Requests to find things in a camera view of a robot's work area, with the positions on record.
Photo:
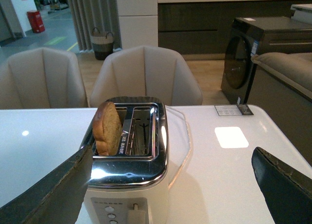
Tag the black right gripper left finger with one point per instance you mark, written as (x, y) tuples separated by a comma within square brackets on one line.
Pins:
[(55, 199)]

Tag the beige cushioned sofa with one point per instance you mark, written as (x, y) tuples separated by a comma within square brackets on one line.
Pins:
[(282, 87)]

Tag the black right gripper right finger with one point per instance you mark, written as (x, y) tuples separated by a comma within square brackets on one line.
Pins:
[(287, 192)]

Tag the toasted bread slice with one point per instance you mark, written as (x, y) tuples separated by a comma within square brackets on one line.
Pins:
[(107, 129)]

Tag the black white table label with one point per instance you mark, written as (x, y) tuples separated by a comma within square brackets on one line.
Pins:
[(233, 110)]

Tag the cream and chrome toaster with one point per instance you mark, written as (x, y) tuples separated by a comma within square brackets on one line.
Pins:
[(131, 186)]

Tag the white tall cabinet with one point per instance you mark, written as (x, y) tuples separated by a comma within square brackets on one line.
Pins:
[(138, 23)]

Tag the dark kitchen counter cabinet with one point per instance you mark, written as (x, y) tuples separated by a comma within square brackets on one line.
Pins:
[(197, 28)]

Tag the beige chair on left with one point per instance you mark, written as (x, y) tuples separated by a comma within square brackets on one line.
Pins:
[(42, 78)]

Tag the woven laundry basket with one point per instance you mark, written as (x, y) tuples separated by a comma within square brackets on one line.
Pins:
[(102, 43)]

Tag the black washing machine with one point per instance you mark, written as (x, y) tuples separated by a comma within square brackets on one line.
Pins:
[(256, 36)]

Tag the grey pleated curtain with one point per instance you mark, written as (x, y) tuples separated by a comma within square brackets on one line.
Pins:
[(88, 14)]

